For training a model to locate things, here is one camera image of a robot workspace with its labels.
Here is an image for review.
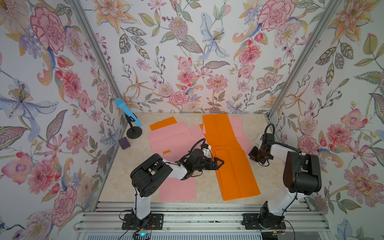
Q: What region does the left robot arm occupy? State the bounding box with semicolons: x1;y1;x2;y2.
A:
122;145;225;231

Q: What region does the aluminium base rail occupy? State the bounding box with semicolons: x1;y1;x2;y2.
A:
75;202;333;240

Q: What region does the left aluminium frame post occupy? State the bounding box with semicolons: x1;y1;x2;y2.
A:
69;0;122;98

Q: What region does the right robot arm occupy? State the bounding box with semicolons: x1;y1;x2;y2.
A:
242;133;322;230

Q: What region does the blue microphone on stand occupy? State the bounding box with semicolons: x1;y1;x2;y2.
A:
115;98;143;139

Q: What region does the large pink paper sheet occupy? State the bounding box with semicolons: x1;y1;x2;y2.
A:
159;178;197;203

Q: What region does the aluminium corner frame post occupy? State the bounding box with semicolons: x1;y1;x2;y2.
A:
266;0;340;121

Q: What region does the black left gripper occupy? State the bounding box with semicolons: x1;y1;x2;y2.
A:
191;155;224;172

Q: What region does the white playing card box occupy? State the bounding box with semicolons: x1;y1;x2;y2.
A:
255;134;264;147

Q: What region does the purple cube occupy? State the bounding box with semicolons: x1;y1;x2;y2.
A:
118;137;131;150

